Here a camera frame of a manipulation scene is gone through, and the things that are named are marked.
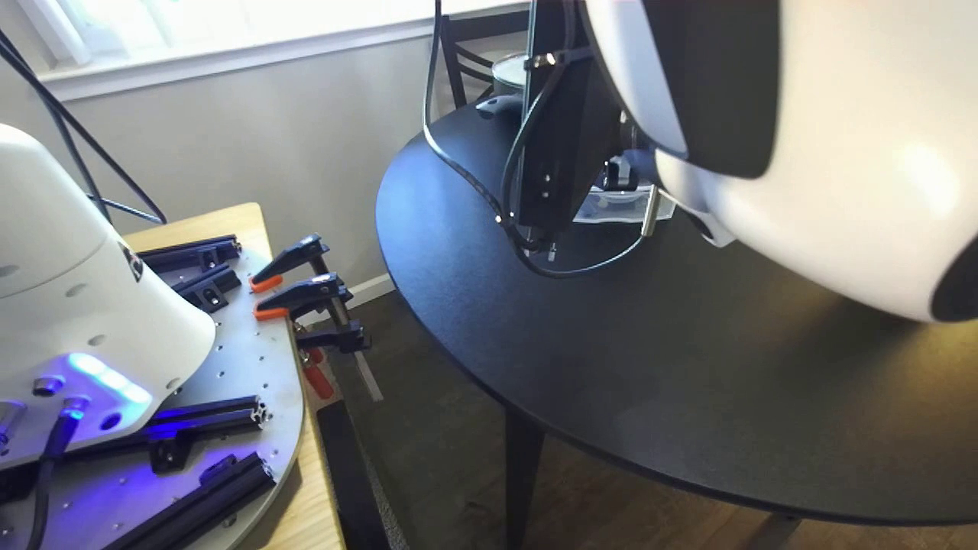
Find black orange clamp lower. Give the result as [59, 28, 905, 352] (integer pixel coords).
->
[255, 276, 353, 322]

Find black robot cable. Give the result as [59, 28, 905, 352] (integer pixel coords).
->
[0, 0, 660, 280]

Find black wooden chair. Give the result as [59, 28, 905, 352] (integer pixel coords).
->
[438, 8, 530, 108]

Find black bracket on plate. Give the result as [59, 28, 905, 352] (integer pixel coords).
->
[140, 236, 243, 312]

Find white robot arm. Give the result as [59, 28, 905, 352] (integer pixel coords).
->
[0, 0, 978, 467]

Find gray round robot base plate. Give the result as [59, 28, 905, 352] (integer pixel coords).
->
[0, 240, 304, 550]

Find frying pan with glass lid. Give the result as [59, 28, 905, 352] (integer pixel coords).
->
[476, 55, 527, 115]

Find black orange clamp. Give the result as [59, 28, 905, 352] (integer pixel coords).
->
[255, 276, 353, 322]
[251, 236, 327, 294]

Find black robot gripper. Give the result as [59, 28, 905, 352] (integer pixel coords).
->
[503, 0, 640, 244]

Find black aluminum rail front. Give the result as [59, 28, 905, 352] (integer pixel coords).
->
[104, 453, 274, 550]

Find black orange clamp upper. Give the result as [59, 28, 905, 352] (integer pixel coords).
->
[251, 236, 327, 294]

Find white plastic drawer organizer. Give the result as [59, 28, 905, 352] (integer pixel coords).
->
[574, 149, 676, 227]

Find round black table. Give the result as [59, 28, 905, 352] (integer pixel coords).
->
[377, 111, 978, 527]

